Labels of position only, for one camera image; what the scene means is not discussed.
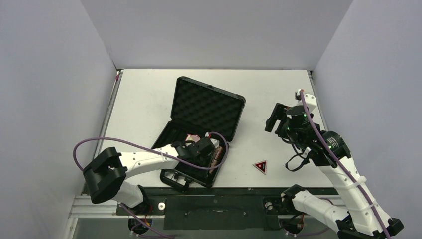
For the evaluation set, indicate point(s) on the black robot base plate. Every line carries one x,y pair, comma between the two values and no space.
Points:
217,208

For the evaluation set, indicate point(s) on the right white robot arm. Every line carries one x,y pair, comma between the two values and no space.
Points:
362,217

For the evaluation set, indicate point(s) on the red black triangular card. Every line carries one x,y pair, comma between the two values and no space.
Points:
261,166

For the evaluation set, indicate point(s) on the red playing card box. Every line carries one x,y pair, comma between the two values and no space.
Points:
192,137

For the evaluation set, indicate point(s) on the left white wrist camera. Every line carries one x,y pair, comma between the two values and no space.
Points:
215,142

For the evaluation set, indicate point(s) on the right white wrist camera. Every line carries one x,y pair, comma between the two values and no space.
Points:
309,99

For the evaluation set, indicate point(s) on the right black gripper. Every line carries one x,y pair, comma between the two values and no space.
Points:
277,116

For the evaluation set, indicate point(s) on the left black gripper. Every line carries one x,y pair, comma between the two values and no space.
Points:
208,157

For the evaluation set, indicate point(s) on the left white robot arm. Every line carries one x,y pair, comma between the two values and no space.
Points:
106,175

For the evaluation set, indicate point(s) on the poker chip roll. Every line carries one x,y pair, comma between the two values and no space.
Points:
217,156

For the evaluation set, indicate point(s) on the black foam-lined carrying case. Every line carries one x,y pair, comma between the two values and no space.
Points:
199,108

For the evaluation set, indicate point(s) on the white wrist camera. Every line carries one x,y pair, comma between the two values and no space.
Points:
215,142
309,99

